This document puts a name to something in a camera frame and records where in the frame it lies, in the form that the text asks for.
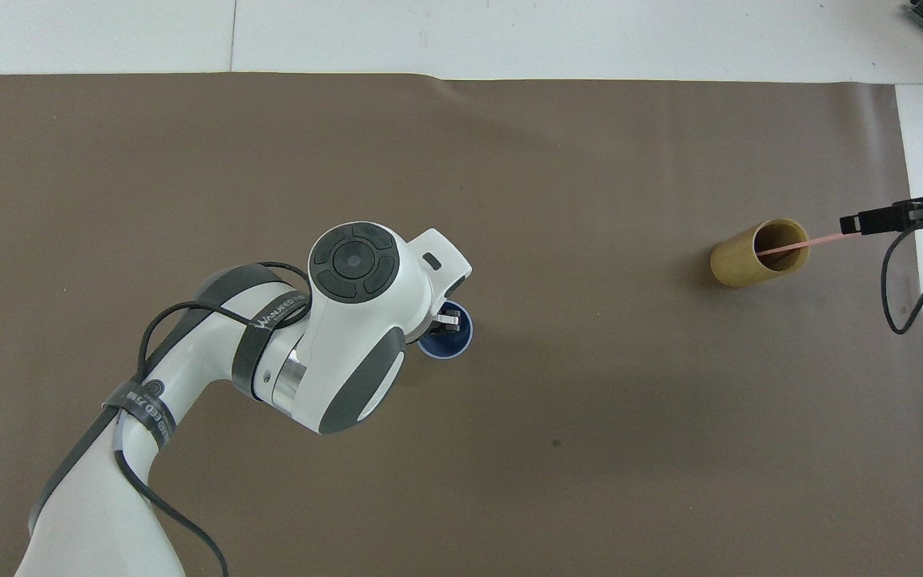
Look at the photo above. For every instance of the pink chopstick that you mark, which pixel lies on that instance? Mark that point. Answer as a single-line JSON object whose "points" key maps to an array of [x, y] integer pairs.
{"points": [[818, 240]]}

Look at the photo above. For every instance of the blue cup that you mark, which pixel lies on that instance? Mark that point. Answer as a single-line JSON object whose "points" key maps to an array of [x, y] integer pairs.
{"points": [[445, 349]]}

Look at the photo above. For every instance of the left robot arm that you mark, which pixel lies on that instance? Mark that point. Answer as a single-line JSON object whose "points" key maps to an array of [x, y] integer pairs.
{"points": [[349, 336]]}

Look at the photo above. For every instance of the bamboo cup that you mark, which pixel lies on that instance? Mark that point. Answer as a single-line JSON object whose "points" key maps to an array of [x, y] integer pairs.
{"points": [[738, 264]]}

